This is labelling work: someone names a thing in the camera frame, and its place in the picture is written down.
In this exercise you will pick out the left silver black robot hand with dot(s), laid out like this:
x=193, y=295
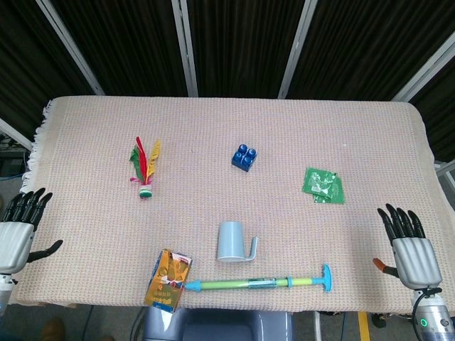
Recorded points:
x=16, y=245

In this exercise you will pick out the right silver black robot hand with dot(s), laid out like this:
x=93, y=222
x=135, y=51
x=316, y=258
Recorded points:
x=416, y=261

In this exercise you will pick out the colourful feather shuttlecock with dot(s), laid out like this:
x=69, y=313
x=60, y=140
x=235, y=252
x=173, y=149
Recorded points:
x=144, y=170

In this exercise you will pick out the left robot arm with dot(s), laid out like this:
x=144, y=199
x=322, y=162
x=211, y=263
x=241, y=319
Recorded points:
x=4, y=291

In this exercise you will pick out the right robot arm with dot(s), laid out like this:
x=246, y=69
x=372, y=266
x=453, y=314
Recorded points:
x=432, y=319

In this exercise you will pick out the brown shoe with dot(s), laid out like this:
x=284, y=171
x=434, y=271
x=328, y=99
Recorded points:
x=53, y=328

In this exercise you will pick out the green foil packet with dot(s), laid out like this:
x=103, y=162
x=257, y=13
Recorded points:
x=337, y=197
x=321, y=181

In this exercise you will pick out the orange snack box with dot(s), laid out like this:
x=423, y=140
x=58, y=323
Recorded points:
x=168, y=282

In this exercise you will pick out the green blue toy water pump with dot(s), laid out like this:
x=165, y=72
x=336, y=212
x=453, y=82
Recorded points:
x=256, y=283

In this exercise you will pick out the light blue plastic cup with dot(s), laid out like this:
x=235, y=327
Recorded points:
x=232, y=243

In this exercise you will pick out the grey robot torso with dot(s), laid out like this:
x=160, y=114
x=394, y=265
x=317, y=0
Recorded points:
x=227, y=325

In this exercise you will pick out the blue toy building brick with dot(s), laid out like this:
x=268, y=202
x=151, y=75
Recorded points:
x=244, y=158

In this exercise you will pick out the beige woven tablecloth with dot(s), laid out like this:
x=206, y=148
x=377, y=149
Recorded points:
x=227, y=135

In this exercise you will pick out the white metal frame post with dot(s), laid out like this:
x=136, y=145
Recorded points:
x=14, y=133
x=185, y=46
x=69, y=46
x=423, y=72
x=296, y=49

